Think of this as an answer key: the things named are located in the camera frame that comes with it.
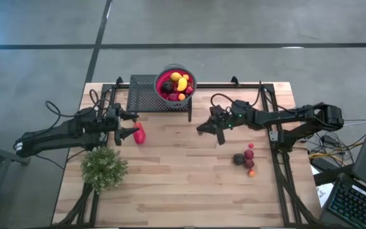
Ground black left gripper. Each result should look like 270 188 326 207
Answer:
102 102 140 146

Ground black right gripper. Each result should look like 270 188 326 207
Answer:
196 99 257 146

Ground dark purple round fruit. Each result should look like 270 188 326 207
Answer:
161 80 175 94
233 153 246 166

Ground red collapsible colander grey rim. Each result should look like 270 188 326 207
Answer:
153 63 198 109

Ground large red pepper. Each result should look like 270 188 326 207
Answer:
133 122 147 146

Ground black perforated metal shelf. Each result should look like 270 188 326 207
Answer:
125 74 193 123

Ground potted plant white flowers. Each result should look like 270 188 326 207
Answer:
80 146 129 193

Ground white paper sheet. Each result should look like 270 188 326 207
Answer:
316 183 335 207

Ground laptop keyboard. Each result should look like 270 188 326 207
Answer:
318 173 366 229

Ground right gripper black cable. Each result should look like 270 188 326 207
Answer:
210 93 236 111

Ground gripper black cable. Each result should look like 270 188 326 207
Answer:
44 88 112 128
210 93 236 111

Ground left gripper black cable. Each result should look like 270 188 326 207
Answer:
44 88 112 128

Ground black aluminium table frame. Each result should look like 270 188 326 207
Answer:
51 76 319 228

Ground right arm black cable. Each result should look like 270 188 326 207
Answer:
249 81 298 114

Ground yellow cable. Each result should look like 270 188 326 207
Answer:
308 141 363 160

